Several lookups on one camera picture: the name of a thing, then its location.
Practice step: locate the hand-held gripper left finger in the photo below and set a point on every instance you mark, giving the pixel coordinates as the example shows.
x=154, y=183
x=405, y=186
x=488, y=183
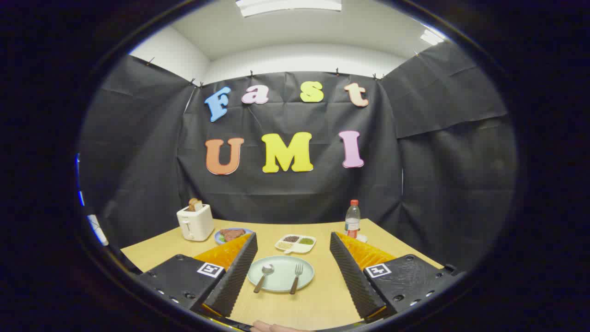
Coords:
x=235, y=281

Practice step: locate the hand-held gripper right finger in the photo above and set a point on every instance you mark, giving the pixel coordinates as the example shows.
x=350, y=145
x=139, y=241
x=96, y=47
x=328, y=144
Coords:
x=355, y=281

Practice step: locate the white square coaster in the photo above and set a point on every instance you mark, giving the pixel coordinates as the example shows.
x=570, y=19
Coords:
x=363, y=238

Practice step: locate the pale green round plate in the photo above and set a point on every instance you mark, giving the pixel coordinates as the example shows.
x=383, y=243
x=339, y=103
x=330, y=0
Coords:
x=281, y=276

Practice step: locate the small blue plate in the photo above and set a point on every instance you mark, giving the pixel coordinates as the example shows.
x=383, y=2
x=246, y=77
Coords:
x=218, y=238

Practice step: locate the cooked meat piece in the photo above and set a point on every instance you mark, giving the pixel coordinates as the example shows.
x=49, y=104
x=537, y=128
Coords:
x=233, y=234

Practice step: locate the clear red-capped water bottle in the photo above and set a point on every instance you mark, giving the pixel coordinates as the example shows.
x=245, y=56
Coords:
x=352, y=219

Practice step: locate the white divided bean tray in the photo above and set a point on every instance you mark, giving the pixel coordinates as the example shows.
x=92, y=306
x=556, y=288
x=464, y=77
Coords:
x=299, y=248

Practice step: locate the white toaster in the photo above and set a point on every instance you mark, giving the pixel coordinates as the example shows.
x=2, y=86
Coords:
x=196, y=223

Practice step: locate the toast bread slice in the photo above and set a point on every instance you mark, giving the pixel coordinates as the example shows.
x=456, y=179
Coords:
x=194, y=204

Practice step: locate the black backdrop cloth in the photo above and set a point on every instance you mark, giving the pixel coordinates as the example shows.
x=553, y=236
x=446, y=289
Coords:
x=295, y=193

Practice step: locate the white board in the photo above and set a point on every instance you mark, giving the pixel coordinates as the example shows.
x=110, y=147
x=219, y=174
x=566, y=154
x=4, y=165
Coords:
x=97, y=230

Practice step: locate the small ceiling light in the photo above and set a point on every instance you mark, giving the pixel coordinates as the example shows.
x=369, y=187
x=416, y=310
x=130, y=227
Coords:
x=431, y=37

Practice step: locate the long ceiling light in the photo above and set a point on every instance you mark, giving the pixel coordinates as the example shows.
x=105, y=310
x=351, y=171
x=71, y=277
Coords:
x=286, y=5

